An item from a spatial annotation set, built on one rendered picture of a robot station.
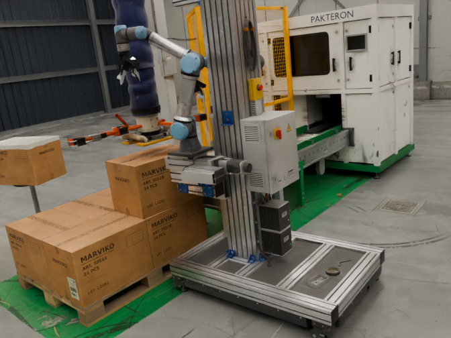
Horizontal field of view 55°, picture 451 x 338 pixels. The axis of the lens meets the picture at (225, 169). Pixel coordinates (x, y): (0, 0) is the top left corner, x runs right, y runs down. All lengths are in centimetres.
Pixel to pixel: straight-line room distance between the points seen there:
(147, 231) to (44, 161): 165
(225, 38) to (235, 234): 133
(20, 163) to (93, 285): 185
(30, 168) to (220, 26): 246
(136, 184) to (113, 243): 44
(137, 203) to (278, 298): 122
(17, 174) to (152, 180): 177
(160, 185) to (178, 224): 37
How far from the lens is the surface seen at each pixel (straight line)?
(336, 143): 513
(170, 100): 479
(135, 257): 322
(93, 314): 315
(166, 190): 329
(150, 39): 289
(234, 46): 273
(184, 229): 349
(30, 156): 442
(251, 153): 272
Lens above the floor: 165
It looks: 15 degrees down
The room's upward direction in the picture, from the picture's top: 6 degrees counter-clockwise
